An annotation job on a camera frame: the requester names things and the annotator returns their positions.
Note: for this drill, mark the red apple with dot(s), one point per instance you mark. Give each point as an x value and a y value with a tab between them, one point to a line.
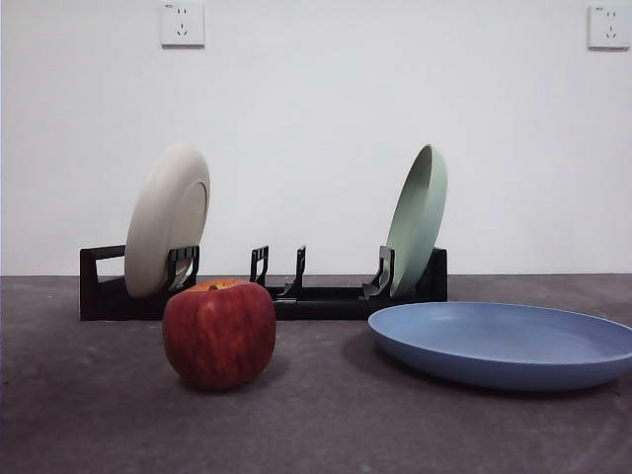
218	336

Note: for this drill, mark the blue plate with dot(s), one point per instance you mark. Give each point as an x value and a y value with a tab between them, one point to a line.
494	345

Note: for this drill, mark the black plate rack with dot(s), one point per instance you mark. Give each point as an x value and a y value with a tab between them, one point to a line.
321	307

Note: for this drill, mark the green plate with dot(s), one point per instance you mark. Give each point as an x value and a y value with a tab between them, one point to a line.
418	227

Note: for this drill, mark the beige plate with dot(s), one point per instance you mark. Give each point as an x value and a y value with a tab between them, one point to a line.
157	222

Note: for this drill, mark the white wall socket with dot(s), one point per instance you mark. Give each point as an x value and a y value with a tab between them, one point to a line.
182	24
609	27

